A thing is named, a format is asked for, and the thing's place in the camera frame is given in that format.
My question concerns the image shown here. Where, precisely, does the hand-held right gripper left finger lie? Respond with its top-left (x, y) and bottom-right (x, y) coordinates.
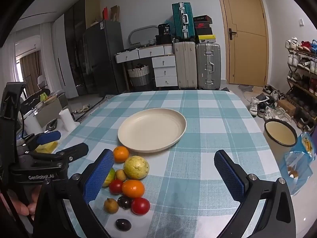
top-left (33, 149), bottom-right (115, 238)

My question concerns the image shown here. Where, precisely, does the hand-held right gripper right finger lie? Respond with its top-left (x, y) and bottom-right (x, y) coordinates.
top-left (214, 150), bottom-right (297, 238)

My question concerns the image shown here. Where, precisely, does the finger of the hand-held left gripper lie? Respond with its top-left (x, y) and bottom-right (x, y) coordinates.
top-left (17, 131), bottom-right (61, 152)
top-left (25, 143), bottom-right (89, 163)

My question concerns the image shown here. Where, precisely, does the green citrus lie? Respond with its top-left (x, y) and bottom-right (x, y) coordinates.
top-left (102, 168), bottom-right (117, 187)

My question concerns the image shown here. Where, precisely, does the small orange mandarin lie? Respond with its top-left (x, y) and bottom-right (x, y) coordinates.
top-left (113, 146), bottom-right (130, 163)

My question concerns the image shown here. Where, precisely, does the large brown longan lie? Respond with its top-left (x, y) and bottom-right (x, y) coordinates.
top-left (104, 198), bottom-right (119, 214)

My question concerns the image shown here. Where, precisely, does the large orange mandarin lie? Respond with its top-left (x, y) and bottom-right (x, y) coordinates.
top-left (121, 179), bottom-right (145, 199)

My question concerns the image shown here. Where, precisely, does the yellow guava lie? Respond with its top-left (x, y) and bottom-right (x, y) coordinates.
top-left (123, 156), bottom-right (150, 180)

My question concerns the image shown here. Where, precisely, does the cream round plate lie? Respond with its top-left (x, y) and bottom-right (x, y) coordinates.
top-left (117, 108), bottom-right (187, 153)

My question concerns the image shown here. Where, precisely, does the person's left hand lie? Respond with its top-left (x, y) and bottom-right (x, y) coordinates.
top-left (5, 186), bottom-right (41, 216)

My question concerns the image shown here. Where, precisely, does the yellow packet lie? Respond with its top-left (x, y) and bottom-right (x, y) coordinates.
top-left (35, 141), bottom-right (60, 154)

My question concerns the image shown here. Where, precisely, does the small red tomato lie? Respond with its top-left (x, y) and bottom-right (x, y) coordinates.
top-left (109, 179), bottom-right (124, 195)

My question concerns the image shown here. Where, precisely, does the white paper towel roll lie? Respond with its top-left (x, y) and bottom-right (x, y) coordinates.
top-left (25, 115), bottom-right (44, 135)
top-left (59, 108), bottom-right (76, 131)

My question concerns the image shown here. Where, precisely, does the dark purple plum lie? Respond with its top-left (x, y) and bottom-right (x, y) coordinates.
top-left (115, 218), bottom-right (132, 231)
top-left (117, 196), bottom-right (133, 210)

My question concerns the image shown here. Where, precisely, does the pair of beige slippers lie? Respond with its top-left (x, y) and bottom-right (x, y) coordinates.
top-left (73, 105), bottom-right (91, 114)

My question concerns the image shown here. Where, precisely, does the large red tomato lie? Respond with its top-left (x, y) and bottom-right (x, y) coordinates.
top-left (131, 197), bottom-right (151, 216)

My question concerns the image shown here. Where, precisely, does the teal checked tablecloth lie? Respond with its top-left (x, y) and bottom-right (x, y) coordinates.
top-left (59, 90), bottom-right (293, 238)

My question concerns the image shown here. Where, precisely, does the beige waste bin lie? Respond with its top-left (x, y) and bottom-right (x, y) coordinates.
top-left (263, 119), bottom-right (298, 163)

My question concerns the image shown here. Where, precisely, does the blue plastic bag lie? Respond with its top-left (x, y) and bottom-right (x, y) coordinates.
top-left (280, 132), bottom-right (315, 195)

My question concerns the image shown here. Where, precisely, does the pile of shoes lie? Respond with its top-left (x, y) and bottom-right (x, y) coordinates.
top-left (249, 84), bottom-right (293, 125)

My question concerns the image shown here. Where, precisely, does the window curtain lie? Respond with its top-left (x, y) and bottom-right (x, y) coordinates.
top-left (15, 22), bottom-right (58, 97)

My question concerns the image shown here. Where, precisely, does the cardboard box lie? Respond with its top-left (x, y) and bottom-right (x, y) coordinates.
top-left (277, 99), bottom-right (297, 117)

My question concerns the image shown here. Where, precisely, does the tall wardrobe cabinet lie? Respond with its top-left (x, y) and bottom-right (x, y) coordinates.
top-left (53, 0), bottom-right (99, 98)

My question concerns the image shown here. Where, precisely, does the dark refrigerator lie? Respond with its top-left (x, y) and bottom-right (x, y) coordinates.
top-left (83, 20), bottom-right (127, 97)

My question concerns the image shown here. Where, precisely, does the wicker basket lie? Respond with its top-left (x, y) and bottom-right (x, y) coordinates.
top-left (127, 64), bottom-right (150, 87)

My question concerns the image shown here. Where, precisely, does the grey suitcase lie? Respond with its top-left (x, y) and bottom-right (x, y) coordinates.
top-left (196, 43), bottom-right (222, 90)

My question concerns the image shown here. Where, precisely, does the cream suitcase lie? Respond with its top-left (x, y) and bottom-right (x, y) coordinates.
top-left (174, 41), bottom-right (198, 90)

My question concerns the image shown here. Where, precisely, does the wooden shoe rack with shoes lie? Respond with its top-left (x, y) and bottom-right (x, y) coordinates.
top-left (285, 37), bottom-right (317, 132)

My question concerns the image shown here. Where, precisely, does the wooden door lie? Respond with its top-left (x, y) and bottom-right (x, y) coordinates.
top-left (215, 0), bottom-right (270, 86)

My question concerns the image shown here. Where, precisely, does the white drawer desk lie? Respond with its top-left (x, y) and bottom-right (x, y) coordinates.
top-left (115, 45), bottom-right (179, 88)

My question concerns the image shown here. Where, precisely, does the yellow and white shoe box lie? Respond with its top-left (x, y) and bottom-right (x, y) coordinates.
top-left (197, 35), bottom-right (217, 44)

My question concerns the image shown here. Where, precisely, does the plain black shoe box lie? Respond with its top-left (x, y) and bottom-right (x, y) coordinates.
top-left (195, 27), bottom-right (213, 36)

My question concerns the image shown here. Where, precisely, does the black printed pouch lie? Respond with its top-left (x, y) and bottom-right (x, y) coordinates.
top-left (158, 23), bottom-right (173, 36)

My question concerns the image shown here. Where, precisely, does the teal suitcase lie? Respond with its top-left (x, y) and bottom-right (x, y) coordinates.
top-left (172, 2), bottom-right (196, 40)

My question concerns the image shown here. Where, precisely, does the grey curved tube frame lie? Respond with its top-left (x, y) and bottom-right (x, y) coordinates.
top-left (129, 25), bottom-right (159, 45)

